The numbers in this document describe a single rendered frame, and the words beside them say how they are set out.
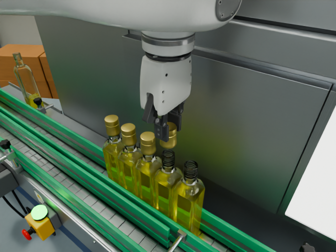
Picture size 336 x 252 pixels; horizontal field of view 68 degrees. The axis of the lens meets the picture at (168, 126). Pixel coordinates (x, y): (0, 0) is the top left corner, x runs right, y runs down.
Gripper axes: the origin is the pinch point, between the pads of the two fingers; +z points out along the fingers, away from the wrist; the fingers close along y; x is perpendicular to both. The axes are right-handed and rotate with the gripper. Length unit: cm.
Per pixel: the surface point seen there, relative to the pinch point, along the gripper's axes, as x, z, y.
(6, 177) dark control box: -59, 39, 18
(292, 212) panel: 26.5, 20.2, -12.3
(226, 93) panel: 6.4, -4.2, -12.0
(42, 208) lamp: -35, 36, 18
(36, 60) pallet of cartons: -235, 72, -87
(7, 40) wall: -408, 97, -132
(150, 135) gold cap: -5.3, 5.3, -0.5
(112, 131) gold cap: -16.2, 8.1, 1.3
